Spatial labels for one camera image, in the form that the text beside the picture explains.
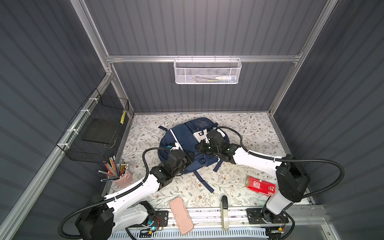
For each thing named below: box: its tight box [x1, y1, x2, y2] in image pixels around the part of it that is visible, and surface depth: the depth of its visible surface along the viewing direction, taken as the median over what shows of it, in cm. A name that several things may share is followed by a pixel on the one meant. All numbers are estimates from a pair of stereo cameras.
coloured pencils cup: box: [97, 155, 133, 188], surface depth 80 cm
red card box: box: [244, 175, 277, 197], surface depth 86 cm
